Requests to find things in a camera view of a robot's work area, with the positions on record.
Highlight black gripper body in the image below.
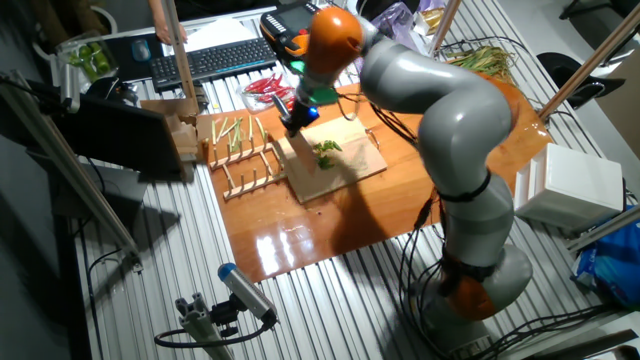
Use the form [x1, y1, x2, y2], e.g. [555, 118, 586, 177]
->
[285, 98, 321, 133]

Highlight steel handled cleaver knife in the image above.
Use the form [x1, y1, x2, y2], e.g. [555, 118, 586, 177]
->
[270, 93, 318, 176]

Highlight green chili pepper pieces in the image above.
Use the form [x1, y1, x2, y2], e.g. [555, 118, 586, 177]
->
[312, 139, 344, 171]

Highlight person's bare forearm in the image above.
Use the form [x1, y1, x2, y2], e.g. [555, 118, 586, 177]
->
[148, 0, 169, 25]

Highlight clear container of green peppers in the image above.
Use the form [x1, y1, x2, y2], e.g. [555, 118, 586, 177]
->
[55, 30, 120, 84]

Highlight person's bare hand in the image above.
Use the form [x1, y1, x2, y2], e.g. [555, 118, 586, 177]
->
[153, 19, 189, 46]

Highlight clear bag of red chilies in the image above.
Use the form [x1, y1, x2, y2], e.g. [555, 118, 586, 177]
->
[236, 71, 300, 115]

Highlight wooden cutting board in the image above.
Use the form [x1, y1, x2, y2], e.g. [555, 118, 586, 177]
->
[276, 115, 389, 205]

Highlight wooden peg dish rack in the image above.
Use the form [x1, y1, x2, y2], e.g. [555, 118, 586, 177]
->
[208, 128, 289, 202]

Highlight orange and black teach pendant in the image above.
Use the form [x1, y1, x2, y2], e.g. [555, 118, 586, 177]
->
[259, 1, 321, 62]

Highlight black computer keyboard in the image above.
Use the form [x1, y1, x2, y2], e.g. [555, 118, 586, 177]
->
[148, 37, 279, 94]

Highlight brown cardboard box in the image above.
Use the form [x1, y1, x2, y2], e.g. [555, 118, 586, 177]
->
[139, 97, 214, 164]

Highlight white paper sheet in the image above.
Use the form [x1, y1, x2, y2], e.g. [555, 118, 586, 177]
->
[164, 18, 262, 55]

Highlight yellowish plastic packet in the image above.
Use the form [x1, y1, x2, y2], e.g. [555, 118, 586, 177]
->
[417, 5, 447, 37]

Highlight grey computer mouse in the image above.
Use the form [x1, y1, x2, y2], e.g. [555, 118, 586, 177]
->
[130, 38, 152, 64]

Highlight black computer monitor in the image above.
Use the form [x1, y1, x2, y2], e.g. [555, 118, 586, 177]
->
[47, 89, 187, 182]

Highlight black mouse mat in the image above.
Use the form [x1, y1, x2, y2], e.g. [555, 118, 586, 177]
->
[102, 33, 169, 84]

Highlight bunch of long green stalks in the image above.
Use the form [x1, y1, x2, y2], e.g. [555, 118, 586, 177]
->
[443, 44, 517, 85]

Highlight black office chair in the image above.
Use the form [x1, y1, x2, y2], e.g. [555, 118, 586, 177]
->
[558, 0, 640, 21]
[537, 51, 627, 110]

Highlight white foam box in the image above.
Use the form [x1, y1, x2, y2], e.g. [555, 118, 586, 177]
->
[513, 142, 626, 232]

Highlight blue plastic bag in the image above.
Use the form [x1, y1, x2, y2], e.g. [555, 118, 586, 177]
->
[571, 205, 640, 310]

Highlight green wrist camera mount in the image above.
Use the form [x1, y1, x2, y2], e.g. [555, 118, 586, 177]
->
[289, 59, 340, 107]

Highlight aluminium frame post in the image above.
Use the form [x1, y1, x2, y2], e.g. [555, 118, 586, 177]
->
[428, 0, 462, 56]
[564, 203, 640, 254]
[0, 69, 144, 274]
[158, 0, 200, 104]
[537, 3, 640, 121]

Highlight silver camera with blue cap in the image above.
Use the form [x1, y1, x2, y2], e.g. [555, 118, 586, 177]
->
[217, 262, 279, 327]

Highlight aluminium camera mount profile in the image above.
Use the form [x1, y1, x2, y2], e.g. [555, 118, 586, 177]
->
[174, 292, 236, 360]

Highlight silver camera on frame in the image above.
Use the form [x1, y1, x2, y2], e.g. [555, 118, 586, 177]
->
[58, 62, 82, 115]

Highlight black camera cable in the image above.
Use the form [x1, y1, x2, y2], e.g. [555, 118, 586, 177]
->
[153, 319, 275, 349]

